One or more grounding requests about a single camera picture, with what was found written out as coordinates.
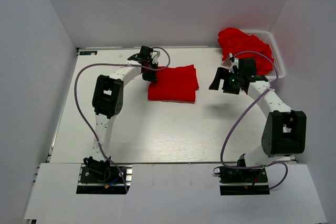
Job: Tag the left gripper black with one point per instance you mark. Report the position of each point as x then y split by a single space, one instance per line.
151 77

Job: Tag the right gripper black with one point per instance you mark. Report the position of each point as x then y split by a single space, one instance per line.
221 73

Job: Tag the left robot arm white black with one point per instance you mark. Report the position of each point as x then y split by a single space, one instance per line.
108 96

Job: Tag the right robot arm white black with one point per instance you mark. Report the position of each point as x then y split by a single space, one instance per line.
284 133

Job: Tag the red t shirt pile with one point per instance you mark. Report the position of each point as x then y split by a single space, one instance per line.
234 41

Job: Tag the white plastic basket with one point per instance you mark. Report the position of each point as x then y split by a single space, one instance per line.
268 38

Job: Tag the blue table label sticker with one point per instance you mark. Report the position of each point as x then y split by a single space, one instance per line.
87 53

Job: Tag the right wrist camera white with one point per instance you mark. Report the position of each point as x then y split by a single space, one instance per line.
234 68

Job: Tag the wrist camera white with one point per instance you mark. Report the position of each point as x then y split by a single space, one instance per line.
155 57
234 68

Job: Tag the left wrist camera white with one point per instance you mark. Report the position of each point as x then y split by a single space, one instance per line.
155 57

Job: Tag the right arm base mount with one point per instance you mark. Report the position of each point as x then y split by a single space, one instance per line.
237 182

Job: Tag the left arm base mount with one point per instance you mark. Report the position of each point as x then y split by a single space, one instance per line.
92 183

